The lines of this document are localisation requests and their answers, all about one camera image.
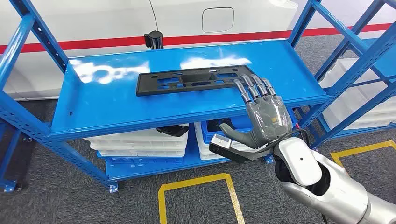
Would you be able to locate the black part in crate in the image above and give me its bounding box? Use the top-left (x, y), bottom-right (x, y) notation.
top-left (206, 118), bottom-right (234, 133)

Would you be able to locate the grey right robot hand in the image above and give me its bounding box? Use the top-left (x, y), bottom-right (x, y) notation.
top-left (219, 73), bottom-right (294, 150)

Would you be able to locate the black stanchion post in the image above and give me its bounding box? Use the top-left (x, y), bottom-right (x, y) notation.
top-left (143, 30), bottom-right (164, 50)

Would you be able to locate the blue rack holding white bins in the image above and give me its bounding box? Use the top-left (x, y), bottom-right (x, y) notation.
top-left (315, 38), bottom-right (396, 140)

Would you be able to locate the blue metal shelf rack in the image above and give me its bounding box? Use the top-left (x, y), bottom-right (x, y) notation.
top-left (0, 0), bottom-right (396, 194)

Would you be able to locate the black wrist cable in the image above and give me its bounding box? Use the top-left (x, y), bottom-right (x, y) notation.
top-left (254, 128), bottom-right (311, 155)

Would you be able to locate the blue plastic crate flat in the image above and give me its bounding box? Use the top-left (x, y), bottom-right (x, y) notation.
top-left (97, 151), bottom-right (184, 164)

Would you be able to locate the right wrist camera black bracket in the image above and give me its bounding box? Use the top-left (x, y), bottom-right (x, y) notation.
top-left (209, 133), bottom-right (270, 164)

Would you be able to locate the black part in tray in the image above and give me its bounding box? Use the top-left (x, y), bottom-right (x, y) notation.
top-left (156, 124), bottom-right (189, 137)

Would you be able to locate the black plastic plate part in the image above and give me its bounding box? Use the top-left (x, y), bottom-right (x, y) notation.
top-left (136, 65), bottom-right (255, 97)

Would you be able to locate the white car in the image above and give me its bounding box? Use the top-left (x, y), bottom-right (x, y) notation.
top-left (0, 0), bottom-right (396, 101)

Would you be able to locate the white plastic bin stack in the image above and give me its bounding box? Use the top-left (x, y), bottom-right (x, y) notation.
top-left (194, 121), bottom-right (270, 161)

